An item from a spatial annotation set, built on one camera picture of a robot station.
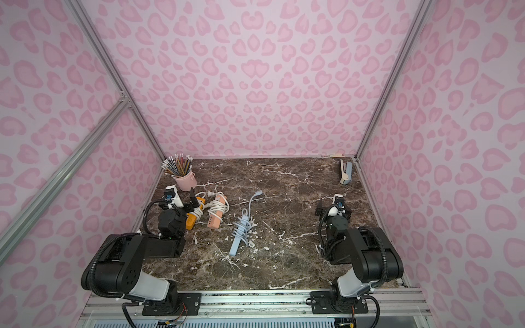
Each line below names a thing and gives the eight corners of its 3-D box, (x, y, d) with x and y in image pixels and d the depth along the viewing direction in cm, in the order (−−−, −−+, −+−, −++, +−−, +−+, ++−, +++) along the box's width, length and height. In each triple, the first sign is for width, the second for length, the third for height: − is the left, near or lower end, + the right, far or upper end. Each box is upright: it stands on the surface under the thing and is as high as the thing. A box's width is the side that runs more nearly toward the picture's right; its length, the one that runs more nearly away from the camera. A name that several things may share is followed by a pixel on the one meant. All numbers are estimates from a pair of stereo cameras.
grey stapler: (338, 184, 110) (340, 179, 107) (339, 164, 120) (341, 159, 116) (350, 186, 110) (353, 181, 106) (350, 166, 119) (352, 161, 115)
